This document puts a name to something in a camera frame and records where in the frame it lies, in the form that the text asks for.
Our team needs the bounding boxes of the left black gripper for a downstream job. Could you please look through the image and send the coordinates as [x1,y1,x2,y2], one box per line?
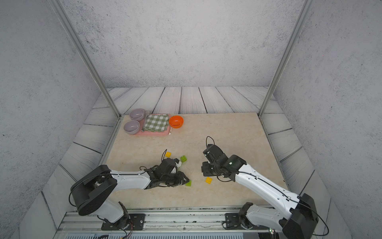
[161,171,192,188]

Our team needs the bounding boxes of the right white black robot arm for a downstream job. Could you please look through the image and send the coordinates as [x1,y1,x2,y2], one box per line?
[202,144,322,239]

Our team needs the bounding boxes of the aluminium frame post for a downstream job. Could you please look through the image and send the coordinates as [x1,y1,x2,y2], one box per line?
[48,0,121,119]
[258,0,314,119]

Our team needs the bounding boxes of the lavender bowl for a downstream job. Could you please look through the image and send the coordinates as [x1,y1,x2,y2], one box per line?
[129,108,145,121]
[123,120,141,135]

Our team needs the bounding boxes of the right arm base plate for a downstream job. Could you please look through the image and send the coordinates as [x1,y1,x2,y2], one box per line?
[222,213,249,230]

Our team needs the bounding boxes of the rear lavender bowl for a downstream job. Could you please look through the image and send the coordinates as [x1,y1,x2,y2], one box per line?
[129,108,145,121]

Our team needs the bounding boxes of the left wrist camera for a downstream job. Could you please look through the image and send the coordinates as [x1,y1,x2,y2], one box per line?
[174,158,182,169]

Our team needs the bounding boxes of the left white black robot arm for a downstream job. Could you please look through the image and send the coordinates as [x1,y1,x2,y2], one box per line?
[69,158,190,224]

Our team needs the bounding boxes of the front lavender bowl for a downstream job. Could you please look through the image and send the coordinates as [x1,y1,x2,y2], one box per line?
[123,120,141,135]

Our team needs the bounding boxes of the lime square lego brick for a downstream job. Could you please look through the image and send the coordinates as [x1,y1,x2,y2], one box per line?
[185,180,192,187]

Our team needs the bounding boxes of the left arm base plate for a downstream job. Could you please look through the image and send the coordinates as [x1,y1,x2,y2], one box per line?
[101,214,146,231]

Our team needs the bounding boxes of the right aluminium frame post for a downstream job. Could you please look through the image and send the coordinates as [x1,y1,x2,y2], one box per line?
[258,0,314,119]

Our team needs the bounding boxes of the left aluminium frame post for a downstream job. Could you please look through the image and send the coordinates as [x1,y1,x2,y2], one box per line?
[48,0,121,119]

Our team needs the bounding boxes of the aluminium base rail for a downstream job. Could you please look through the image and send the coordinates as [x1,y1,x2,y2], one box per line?
[54,207,288,239]

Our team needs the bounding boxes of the green checkered cloth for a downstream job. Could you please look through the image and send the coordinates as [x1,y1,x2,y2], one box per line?
[142,114,170,132]

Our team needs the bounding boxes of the orange bowl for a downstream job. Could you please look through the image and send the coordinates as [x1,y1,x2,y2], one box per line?
[169,116,184,128]

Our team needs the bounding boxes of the pink tray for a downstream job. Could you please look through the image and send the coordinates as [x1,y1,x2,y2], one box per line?
[135,117,171,136]

